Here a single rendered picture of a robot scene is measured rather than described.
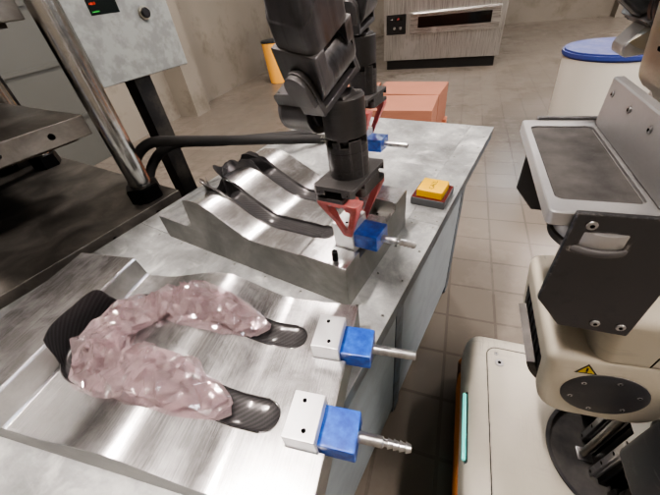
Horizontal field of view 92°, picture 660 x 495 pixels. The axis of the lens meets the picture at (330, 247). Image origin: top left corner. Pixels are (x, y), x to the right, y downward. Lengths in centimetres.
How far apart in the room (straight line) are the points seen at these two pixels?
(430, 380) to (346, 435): 104
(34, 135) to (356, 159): 82
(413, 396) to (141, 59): 145
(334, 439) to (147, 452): 19
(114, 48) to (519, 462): 153
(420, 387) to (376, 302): 85
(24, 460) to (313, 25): 63
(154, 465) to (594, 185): 54
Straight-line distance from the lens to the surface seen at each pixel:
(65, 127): 108
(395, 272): 62
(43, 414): 55
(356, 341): 44
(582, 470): 111
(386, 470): 128
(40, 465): 62
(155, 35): 128
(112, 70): 120
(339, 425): 39
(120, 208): 114
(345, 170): 45
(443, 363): 145
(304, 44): 36
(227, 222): 63
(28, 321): 63
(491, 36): 589
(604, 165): 49
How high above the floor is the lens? 123
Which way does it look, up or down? 40 degrees down
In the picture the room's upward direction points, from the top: 8 degrees counter-clockwise
